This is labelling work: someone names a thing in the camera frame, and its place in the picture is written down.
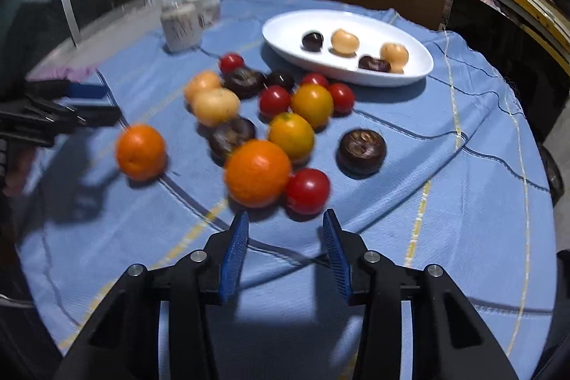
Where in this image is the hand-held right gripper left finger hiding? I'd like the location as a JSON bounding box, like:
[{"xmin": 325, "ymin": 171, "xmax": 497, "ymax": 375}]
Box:
[{"xmin": 53, "ymin": 211, "xmax": 250, "ymax": 380}]

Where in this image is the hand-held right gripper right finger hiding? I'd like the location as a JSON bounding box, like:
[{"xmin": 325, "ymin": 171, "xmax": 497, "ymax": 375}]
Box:
[{"xmin": 322, "ymin": 208, "xmax": 519, "ymax": 380}]

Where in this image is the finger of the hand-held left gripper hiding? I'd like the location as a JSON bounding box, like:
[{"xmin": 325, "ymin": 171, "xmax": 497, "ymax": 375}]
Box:
[
  {"xmin": 27, "ymin": 97, "xmax": 122, "ymax": 132},
  {"xmin": 27, "ymin": 79, "xmax": 108, "ymax": 100}
]

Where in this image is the small orange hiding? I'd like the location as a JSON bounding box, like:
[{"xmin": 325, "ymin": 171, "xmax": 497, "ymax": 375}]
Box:
[{"xmin": 115, "ymin": 124, "xmax": 167, "ymax": 181}]

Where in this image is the large orange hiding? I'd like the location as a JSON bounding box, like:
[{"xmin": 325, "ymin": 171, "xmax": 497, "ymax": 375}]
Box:
[{"xmin": 223, "ymin": 140, "xmax": 292, "ymax": 208}]

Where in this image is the dark chocolate donut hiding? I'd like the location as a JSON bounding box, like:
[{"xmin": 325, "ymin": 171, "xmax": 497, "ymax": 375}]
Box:
[{"xmin": 337, "ymin": 129, "xmax": 387, "ymax": 176}]

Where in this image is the tan round fruit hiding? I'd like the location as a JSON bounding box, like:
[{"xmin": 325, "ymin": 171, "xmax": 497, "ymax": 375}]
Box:
[
  {"xmin": 192, "ymin": 88, "xmax": 241, "ymax": 127},
  {"xmin": 184, "ymin": 71, "xmax": 222, "ymax": 102},
  {"xmin": 331, "ymin": 29, "xmax": 361, "ymax": 55},
  {"xmin": 380, "ymin": 42, "xmax": 409, "ymax": 73}
]

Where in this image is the dark purple mangosteen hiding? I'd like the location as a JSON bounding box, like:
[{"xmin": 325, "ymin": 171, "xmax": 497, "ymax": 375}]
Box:
[
  {"xmin": 302, "ymin": 31, "xmax": 324, "ymax": 52},
  {"xmin": 358, "ymin": 55, "xmax": 393, "ymax": 73},
  {"xmin": 266, "ymin": 69, "xmax": 295, "ymax": 91},
  {"xmin": 209, "ymin": 116, "xmax": 258, "ymax": 162},
  {"xmin": 223, "ymin": 67, "xmax": 267, "ymax": 99}
]

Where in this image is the white oval plate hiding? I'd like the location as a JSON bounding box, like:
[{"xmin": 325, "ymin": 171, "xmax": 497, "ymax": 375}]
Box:
[{"xmin": 262, "ymin": 10, "xmax": 434, "ymax": 88}]

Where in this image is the person's left hand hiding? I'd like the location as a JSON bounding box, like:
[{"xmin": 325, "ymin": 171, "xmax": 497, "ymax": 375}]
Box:
[{"xmin": 4, "ymin": 146, "xmax": 38, "ymax": 198}]

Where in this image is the pink cloth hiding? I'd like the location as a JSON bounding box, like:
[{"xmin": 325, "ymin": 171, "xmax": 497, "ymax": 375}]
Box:
[{"xmin": 27, "ymin": 66, "xmax": 96, "ymax": 82}]

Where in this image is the white printed cup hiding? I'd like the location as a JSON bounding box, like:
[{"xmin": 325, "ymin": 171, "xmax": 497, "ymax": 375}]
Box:
[
  {"xmin": 185, "ymin": 0, "xmax": 222, "ymax": 29},
  {"xmin": 160, "ymin": 2, "xmax": 201, "ymax": 52}
]

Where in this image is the blue tablecloth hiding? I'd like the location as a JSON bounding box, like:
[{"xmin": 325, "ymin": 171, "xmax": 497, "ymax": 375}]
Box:
[{"xmin": 15, "ymin": 0, "xmax": 559, "ymax": 380}]

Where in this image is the black stool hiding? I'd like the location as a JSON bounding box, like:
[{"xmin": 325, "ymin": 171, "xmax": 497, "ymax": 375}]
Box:
[{"xmin": 539, "ymin": 144, "xmax": 565, "ymax": 207}]

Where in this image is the black chair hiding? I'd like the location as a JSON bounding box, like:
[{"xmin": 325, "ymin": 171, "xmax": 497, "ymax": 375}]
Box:
[{"xmin": 445, "ymin": 0, "xmax": 570, "ymax": 140}]

